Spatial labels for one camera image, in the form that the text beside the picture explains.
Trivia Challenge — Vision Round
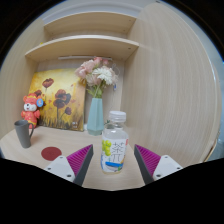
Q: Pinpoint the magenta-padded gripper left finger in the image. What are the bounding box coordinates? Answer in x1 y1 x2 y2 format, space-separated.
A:
44 143 95 187

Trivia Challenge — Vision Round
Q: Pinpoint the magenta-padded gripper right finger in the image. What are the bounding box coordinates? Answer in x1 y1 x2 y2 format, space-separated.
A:
133 143 184 185

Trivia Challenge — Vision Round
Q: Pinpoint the clear plastic drink bottle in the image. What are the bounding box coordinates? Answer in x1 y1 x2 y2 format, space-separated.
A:
100 110 130 174

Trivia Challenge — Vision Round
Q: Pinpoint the flat round red coaster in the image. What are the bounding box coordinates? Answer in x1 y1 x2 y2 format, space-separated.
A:
40 146 63 162

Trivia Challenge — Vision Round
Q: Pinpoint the grey mug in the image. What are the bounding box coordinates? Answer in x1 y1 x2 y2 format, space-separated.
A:
13 119 35 149

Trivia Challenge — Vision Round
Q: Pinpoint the pale teal vase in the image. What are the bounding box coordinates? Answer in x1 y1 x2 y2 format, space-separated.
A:
86 97 105 136

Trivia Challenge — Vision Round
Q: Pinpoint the red plush toy figure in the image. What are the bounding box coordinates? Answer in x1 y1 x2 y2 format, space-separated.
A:
20 93 45 130

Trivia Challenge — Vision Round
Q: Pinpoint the yellow poppy painting canvas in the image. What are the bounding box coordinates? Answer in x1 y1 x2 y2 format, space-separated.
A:
28 68 87 132

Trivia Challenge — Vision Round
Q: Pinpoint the pink and white flower bouquet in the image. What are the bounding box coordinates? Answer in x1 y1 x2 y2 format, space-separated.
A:
74 56 120 99

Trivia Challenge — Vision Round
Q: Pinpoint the light wooden shelf unit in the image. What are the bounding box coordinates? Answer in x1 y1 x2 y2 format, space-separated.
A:
24 11 140 63

